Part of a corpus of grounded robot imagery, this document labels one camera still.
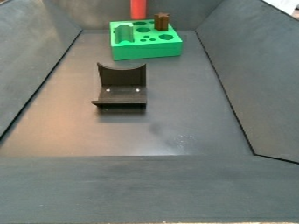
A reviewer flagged green notched block peg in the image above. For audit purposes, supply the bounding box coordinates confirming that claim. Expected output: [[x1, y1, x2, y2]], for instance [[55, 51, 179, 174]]
[[112, 24, 135, 45]]

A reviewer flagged brown star peg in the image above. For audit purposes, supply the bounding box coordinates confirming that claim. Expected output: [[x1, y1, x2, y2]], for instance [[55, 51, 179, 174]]
[[154, 12, 170, 32]]

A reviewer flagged green shape sorter board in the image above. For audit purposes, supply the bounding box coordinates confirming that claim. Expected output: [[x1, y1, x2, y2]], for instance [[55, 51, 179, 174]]
[[110, 19, 183, 60]]

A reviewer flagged black curved peg holder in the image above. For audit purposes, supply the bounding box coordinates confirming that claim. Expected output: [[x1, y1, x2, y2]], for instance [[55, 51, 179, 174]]
[[91, 63, 147, 107]]

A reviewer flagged red oval cylinder peg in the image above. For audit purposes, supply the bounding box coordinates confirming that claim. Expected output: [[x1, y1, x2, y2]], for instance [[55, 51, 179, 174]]
[[131, 0, 147, 19]]

